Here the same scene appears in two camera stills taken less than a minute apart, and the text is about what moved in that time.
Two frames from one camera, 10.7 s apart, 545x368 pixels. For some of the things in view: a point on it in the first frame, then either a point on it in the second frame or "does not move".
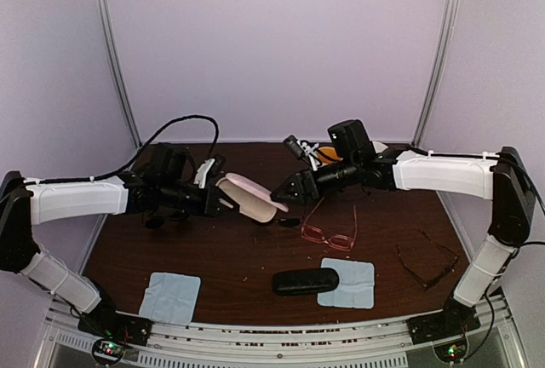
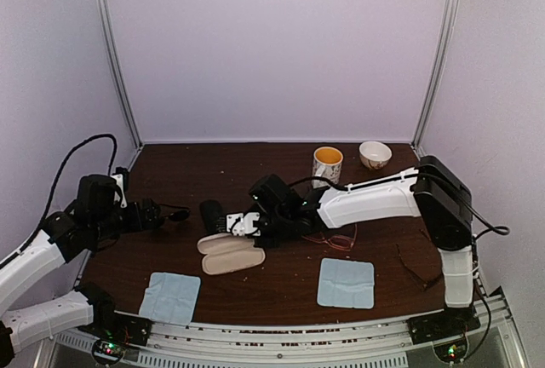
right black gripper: x=297 y=180 -> x=266 y=243
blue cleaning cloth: x=170 y=298 does not move
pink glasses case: x=253 y=200 -> x=225 y=253
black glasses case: x=305 y=280 -> x=213 y=215
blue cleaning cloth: x=356 y=284 does not move
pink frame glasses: x=338 y=242 does not move
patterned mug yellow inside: x=328 y=155 does not move
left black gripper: x=213 y=193 -> x=149 y=219
